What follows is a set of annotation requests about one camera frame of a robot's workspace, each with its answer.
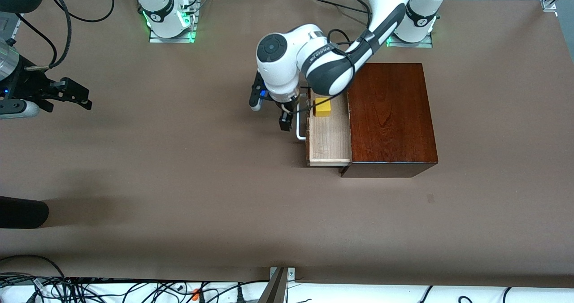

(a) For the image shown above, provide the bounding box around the white drawer handle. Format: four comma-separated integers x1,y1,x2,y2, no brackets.
296,109,308,141

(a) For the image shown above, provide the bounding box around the yellow wooden block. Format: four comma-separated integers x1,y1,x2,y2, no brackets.
313,97,333,117

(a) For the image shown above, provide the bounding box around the wooden drawer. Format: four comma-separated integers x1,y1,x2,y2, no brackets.
306,88,353,168

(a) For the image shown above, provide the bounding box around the dark brown wooden box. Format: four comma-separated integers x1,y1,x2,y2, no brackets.
339,62,439,178

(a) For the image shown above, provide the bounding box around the black cylindrical object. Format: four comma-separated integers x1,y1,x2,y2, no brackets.
0,196,50,229

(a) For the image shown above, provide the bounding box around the black looping cable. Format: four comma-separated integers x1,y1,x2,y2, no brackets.
45,0,115,24

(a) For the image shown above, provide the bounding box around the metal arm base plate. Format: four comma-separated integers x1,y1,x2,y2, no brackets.
148,0,198,44
386,30,435,49

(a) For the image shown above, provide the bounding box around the black base power cable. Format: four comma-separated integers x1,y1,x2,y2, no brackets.
312,0,373,16

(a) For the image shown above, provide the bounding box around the aluminium profile bracket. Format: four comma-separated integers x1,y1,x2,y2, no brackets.
258,267,296,303

